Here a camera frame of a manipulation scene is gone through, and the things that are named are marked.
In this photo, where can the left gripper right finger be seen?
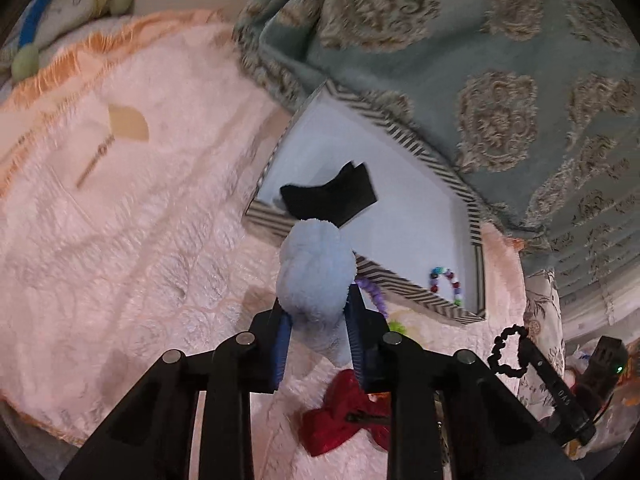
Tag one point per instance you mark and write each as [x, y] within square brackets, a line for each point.
[450, 416]

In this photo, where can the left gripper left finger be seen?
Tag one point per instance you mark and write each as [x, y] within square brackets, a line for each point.
[149, 434]

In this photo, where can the black scrunchie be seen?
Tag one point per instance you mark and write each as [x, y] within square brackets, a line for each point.
[504, 358]

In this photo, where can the red velvet hair bow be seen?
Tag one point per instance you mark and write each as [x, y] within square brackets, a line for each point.
[346, 409]

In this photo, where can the light blue fluffy scrunchie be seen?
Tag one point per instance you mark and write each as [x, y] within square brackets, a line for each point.
[317, 267]

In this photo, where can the floral beige pillow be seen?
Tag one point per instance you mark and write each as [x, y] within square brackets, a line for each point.
[543, 320]

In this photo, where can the striped black white tray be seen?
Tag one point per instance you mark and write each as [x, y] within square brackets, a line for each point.
[420, 242]

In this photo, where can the black velvet hair accessory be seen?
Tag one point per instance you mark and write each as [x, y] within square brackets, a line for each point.
[337, 201]

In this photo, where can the pink quilted bedspread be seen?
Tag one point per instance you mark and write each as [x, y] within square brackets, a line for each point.
[127, 165]

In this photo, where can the teal damask blanket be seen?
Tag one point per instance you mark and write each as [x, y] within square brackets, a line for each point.
[533, 103]

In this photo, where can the embroidered cream cushion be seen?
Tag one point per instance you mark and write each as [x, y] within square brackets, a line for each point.
[40, 23]

